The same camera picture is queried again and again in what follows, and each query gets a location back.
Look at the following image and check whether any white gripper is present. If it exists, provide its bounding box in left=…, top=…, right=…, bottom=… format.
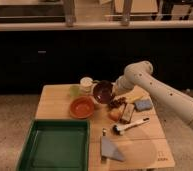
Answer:
left=113, top=76, right=134, bottom=96

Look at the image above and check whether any dark purple bowl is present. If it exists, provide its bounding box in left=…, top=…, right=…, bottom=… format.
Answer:
left=93, top=80, right=114, bottom=104

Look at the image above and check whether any orange bowl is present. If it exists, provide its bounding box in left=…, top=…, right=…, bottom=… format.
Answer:
left=69, top=96, right=95, bottom=119

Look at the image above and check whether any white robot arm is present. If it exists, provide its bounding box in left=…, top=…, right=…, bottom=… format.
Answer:
left=114, top=61, right=193, bottom=130

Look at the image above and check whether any green plastic tray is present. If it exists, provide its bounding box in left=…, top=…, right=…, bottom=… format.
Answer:
left=16, top=120, right=90, bottom=171

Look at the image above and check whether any yellow banana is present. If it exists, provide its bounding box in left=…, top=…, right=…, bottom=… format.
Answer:
left=125, top=95, right=143, bottom=103

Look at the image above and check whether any bunch of dark grapes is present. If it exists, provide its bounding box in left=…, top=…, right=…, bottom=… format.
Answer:
left=108, top=97, right=126, bottom=109

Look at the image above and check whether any brown chocolate bar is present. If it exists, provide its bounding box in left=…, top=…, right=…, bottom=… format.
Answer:
left=120, top=104, right=134, bottom=123

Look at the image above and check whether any blue sponge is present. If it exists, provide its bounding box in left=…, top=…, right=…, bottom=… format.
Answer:
left=134, top=99, right=153, bottom=112

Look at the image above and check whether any orange fruit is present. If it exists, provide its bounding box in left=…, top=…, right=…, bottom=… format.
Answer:
left=109, top=109, right=121, bottom=121

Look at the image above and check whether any white cup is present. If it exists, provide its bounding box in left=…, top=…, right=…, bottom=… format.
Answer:
left=80, top=77, right=93, bottom=93

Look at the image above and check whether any wooden table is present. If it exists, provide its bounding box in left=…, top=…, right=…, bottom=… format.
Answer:
left=35, top=84, right=175, bottom=171

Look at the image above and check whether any light green cup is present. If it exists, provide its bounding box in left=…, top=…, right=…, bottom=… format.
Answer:
left=69, top=85, right=80, bottom=98

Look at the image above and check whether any dark cabinet counter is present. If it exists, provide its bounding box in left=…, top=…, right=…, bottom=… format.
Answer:
left=0, top=21, right=193, bottom=94

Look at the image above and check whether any white handled brush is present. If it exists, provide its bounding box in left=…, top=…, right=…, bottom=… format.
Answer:
left=112, top=118, right=149, bottom=135

